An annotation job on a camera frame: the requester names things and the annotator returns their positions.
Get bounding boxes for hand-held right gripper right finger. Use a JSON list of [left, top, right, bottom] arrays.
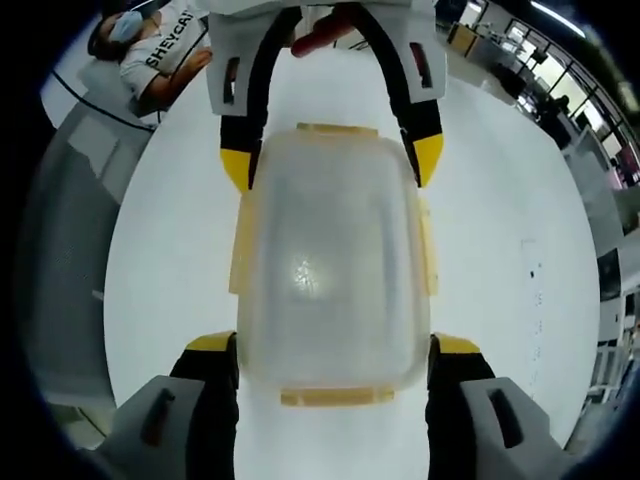
[[427, 331, 569, 480]]

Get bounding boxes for white office partition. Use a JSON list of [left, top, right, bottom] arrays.
[[560, 123, 625, 237]]

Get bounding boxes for clear box with yellow buckles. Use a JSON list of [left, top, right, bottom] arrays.
[[228, 122, 441, 410]]

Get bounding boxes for person's left hand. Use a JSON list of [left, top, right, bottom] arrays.
[[291, 13, 364, 58]]

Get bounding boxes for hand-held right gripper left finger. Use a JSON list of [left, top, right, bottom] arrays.
[[92, 329, 241, 480]]

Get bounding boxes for grey mesh chair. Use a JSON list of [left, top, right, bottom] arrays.
[[37, 112, 154, 406]]

